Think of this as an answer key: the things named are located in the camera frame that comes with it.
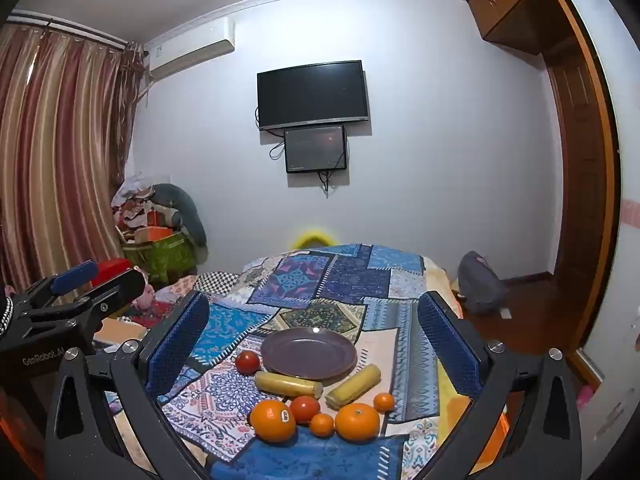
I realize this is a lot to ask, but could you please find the wooden door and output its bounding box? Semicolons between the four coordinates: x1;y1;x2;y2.
542;0;623;356

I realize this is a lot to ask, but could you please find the cardboard piece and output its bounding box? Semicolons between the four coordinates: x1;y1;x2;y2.
95;317;151;343

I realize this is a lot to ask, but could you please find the pink plush toy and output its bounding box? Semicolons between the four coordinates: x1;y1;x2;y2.
131;270;158;313

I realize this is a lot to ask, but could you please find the curtain rod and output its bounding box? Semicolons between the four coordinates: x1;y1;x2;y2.
7;10;126;52

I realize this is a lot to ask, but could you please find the wooden overhead cabinet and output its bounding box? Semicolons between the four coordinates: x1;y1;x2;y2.
467;0;556;56

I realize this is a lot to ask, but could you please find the grey bag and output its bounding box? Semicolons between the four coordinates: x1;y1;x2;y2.
457;251;508;316

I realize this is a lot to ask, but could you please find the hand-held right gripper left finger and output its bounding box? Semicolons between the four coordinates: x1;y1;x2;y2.
44;289;216;480

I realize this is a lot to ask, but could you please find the striped brown curtain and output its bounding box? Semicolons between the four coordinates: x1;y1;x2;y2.
0;22;146;301

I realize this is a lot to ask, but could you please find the orange bedsheet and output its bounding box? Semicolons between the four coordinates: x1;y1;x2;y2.
435;260;512;463

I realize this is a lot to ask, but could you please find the small black wall monitor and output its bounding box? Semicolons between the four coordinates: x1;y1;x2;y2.
284;125;348;174

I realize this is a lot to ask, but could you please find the black wall television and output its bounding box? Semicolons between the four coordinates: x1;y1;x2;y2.
257;60;371;132

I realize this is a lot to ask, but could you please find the red object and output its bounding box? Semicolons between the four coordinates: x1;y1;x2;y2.
95;258;133;286

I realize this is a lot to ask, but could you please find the green storage box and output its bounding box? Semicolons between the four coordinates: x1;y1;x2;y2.
122;235;196;286

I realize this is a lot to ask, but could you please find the brown round plate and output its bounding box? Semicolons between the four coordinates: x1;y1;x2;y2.
260;327;358;380

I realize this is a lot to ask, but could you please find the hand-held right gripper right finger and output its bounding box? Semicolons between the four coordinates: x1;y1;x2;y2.
417;290;588;480

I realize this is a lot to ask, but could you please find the corn cob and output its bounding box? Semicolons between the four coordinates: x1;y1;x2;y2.
325;364;382;408
254;371;324;400

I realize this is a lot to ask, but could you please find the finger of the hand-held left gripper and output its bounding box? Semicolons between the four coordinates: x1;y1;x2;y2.
27;269;147;333
12;261;99;311

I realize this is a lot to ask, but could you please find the patchwork patterned blanket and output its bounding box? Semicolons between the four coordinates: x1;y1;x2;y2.
107;243;468;480

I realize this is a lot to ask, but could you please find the black-white checkered cloth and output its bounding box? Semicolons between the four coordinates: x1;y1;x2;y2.
192;270;246;293

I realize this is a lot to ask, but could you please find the pile of clothes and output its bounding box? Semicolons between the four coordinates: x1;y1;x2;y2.
111;172;173;233

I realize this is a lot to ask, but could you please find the white air conditioner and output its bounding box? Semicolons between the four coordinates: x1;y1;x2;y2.
145;16;236;81

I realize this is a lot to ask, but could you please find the large orange with sticker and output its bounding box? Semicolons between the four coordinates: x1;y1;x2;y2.
250;399;297;443

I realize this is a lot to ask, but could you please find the orange box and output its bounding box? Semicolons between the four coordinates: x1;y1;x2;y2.
134;225;176;246

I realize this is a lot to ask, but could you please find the red tomato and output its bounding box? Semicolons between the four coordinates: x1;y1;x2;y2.
235;351;262;376
290;395;321;424

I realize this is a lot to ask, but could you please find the yellow round object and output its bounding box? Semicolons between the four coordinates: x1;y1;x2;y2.
291;229;337;251

